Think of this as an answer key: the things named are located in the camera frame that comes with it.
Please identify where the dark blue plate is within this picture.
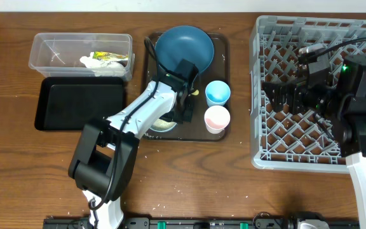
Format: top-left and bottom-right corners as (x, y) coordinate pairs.
(155, 25), (215, 73)

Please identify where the yellow plastic spoon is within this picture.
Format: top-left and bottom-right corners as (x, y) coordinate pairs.
(191, 90), (199, 96)

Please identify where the black waste tray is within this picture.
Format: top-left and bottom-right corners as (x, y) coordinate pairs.
(34, 76), (125, 131)

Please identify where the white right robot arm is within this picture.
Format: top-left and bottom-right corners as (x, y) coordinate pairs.
(262, 55), (366, 228)

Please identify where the brown serving tray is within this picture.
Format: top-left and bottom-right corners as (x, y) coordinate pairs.
(144, 33), (230, 142)

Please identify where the clear plastic bin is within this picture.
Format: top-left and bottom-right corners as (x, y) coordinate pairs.
(29, 32), (135, 81)

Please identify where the light blue bowl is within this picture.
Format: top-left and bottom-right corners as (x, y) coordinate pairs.
(149, 118), (178, 134)

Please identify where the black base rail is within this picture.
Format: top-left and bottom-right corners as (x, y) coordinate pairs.
(42, 211), (360, 229)

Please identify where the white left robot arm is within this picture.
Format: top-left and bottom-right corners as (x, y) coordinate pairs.
(68, 38), (201, 228)

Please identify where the pink cup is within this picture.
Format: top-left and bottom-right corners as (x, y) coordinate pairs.
(204, 106), (231, 134)

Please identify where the grey dishwasher rack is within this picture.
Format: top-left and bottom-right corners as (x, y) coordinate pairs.
(249, 15), (366, 174)

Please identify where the light blue cup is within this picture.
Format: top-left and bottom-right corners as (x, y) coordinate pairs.
(205, 80), (231, 107)

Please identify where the wrapper trash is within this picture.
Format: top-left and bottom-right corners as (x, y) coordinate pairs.
(79, 51), (129, 77)

